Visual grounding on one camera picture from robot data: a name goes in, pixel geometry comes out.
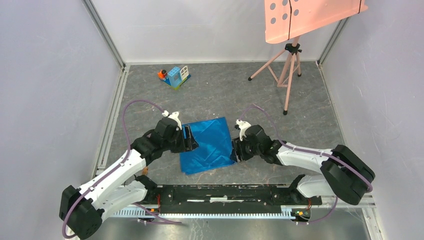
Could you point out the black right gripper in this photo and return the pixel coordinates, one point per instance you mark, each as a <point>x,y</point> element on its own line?
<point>237,150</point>

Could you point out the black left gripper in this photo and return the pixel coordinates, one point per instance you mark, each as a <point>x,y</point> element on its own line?
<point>190,144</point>

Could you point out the blue cloth napkin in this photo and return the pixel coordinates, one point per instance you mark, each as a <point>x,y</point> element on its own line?
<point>214,146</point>

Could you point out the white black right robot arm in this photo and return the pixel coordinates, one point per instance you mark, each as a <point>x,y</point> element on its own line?
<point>339,170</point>

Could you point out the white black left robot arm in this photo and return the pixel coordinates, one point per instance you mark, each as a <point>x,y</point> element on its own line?
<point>83,209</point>

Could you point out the copper metallic fork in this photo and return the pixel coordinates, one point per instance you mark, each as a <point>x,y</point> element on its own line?
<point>145,171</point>

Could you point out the colourful toy block house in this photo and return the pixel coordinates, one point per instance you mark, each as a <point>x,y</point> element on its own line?
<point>176,77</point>

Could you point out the pink music stand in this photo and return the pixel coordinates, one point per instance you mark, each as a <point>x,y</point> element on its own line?
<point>286,21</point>

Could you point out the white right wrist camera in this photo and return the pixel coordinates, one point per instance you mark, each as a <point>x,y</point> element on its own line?
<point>242,126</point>

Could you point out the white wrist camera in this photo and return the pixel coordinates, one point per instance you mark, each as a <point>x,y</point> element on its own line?
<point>242,126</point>
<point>174,116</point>

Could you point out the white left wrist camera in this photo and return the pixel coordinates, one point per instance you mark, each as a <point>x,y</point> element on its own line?
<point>174,116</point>

